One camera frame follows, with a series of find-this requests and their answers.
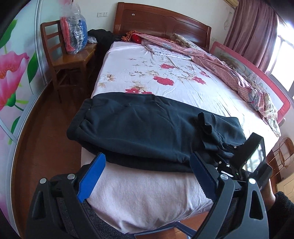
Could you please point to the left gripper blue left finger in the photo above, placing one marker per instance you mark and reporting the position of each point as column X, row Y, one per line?
column 91, row 177

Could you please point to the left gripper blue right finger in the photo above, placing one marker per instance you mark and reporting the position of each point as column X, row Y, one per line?
column 206, row 175

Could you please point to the dark navy pants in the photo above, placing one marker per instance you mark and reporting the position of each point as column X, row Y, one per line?
column 149, row 132

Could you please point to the person right hand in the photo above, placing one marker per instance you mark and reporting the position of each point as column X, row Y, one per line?
column 268, row 195

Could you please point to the floral white bed sheet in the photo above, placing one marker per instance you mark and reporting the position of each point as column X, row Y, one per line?
column 134, row 200

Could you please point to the wooden chair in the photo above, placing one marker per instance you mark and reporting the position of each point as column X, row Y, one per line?
column 67, row 70

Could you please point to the floral wardrobe door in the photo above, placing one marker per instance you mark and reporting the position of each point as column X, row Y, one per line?
column 20, row 84

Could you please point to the pink patterned quilt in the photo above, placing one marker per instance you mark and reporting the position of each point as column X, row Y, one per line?
column 259, row 100

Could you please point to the mauve curtain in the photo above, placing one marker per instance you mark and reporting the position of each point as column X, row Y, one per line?
column 253, row 32

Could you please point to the black clothes pile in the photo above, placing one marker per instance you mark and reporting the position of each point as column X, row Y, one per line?
column 104, row 40

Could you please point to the red pillow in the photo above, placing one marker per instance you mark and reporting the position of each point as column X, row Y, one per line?
column 136, row 38

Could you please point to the plastic bag of clothes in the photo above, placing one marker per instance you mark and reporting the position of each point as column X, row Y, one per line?
column 74, row 28

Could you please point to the wooden bed headboard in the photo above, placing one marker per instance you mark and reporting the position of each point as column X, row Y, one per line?
column 160, row 22

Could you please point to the pink bed guard rail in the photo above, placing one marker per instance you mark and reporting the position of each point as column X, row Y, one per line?
column 249, row 71

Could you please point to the wall power socket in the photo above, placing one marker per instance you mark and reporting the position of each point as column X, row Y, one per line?
column 102, row 14

